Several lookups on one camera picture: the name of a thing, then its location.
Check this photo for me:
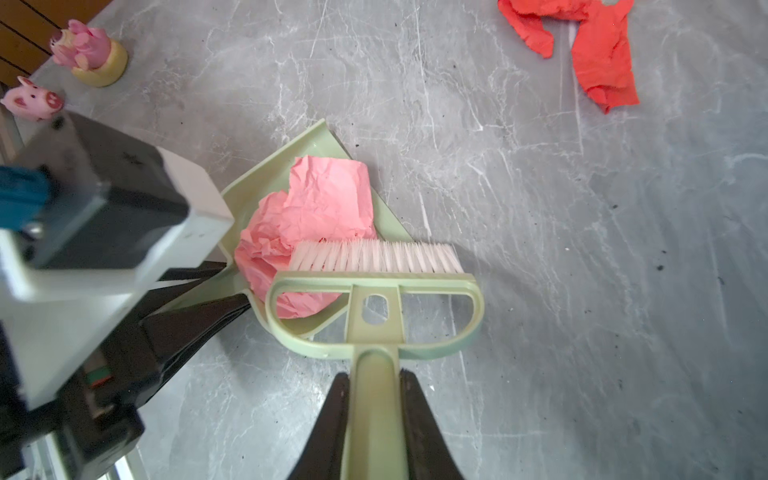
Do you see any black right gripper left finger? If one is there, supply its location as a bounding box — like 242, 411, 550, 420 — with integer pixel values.
288, 373, 350, 480

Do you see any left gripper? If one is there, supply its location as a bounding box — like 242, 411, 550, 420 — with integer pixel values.
1, 260, 251, 479

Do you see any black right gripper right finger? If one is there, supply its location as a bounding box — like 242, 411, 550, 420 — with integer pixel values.
400, 369, 464, 480

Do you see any green hand brush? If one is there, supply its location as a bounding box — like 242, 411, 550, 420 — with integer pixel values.
265, 239, 485, 479

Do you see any pink paper scrap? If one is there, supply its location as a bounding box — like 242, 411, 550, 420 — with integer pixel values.
234, 156, 377, 301

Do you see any pink pig toy on donut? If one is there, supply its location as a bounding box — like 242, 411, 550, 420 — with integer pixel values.
49, 19, 128, 88

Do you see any red paper scrap left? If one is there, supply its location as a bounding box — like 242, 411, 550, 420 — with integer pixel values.
497, 0, 591, 59

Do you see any red paper scrap strip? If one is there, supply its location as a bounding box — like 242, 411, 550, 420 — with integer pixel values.
571, 0, 639, 114

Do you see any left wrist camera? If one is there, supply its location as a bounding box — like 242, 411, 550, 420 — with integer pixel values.
1, 111, 234, 410

